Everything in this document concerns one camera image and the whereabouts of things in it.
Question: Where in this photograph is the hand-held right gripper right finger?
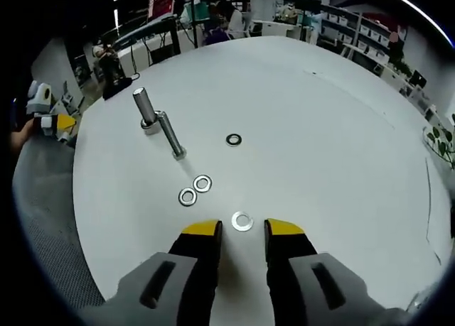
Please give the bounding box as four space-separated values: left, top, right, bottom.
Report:
263 217 410 326

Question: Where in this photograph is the green potted plant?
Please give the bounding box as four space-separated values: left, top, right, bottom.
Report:
422 114 455 168

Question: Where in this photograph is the grey mesh office chair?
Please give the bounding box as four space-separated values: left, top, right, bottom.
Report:
13 139 107 308

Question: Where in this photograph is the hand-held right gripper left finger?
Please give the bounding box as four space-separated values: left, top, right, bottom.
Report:
81 218 224 326

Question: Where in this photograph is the shelf with white boxes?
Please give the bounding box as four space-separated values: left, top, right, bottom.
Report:
319 0 395 63

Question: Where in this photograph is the thick metal threaded stud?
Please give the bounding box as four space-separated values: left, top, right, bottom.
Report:
132 87 166 137

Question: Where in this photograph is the thin metal threaded stud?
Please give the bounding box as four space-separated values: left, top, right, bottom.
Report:
157 114 188 161

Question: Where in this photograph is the person's left hand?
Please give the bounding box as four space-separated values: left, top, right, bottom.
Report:
9 121 36 153

